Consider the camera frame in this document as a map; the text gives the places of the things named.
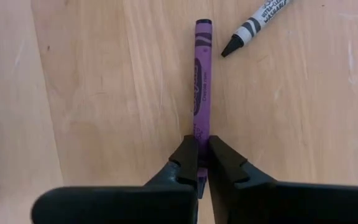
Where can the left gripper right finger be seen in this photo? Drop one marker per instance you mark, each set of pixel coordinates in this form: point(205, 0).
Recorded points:
point(225, 161)

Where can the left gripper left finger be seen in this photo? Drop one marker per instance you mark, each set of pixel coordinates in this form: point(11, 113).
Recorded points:
point(185, 161)

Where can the purple crayon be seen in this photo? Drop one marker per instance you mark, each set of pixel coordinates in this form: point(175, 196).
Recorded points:
point(202, 77)

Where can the white black crayon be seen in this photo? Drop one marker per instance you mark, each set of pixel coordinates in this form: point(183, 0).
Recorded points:
point(253, 25)

